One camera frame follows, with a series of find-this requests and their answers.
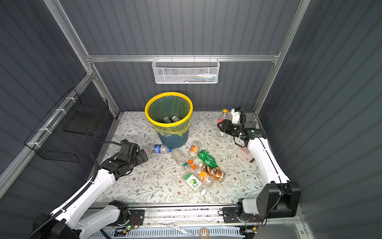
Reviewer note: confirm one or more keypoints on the white colourful label bottle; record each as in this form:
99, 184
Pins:
175, 119

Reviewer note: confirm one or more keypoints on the black wire side basket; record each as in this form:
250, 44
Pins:
68, 133

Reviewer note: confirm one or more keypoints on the brown tea bottle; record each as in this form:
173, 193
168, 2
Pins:
214, 172

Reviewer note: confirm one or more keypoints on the lime label clear bottle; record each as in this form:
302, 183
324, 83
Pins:
194, 183

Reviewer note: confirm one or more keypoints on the teal bin yellow rim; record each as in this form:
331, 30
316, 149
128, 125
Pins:
170, 104

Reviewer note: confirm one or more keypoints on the green label clear bottle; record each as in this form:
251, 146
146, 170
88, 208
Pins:
167, 120

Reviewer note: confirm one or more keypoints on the tape roll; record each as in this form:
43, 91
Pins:
204, 233

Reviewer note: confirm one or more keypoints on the pink label clear bottle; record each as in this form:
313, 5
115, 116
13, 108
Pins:
223, 116

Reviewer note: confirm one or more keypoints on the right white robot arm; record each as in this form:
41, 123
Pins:
279, 197

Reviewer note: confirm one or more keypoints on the white wire wall basket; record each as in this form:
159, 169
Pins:
184, 72

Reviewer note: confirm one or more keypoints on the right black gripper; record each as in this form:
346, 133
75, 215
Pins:
227, 130

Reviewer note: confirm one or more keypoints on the green plastic bottle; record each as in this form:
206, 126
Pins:
207, 159

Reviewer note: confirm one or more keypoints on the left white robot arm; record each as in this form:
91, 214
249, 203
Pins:
67, 221

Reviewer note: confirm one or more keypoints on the blue label water bottle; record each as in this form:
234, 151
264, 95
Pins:
160, 149

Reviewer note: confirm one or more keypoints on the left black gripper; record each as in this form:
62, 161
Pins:
140, 159

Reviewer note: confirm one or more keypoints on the orange label bottle near lime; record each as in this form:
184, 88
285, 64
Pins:
204, 177

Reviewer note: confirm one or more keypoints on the clear crushed bottle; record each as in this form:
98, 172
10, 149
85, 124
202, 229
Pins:
178, 156

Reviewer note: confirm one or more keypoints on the floral table mat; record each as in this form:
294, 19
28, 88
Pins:
159, 180

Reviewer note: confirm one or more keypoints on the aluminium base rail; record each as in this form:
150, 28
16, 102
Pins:
190, 214

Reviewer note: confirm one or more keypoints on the orange label small bottle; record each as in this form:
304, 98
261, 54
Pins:
194, 149

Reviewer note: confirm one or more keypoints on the white tube in basket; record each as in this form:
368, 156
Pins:
208, 76

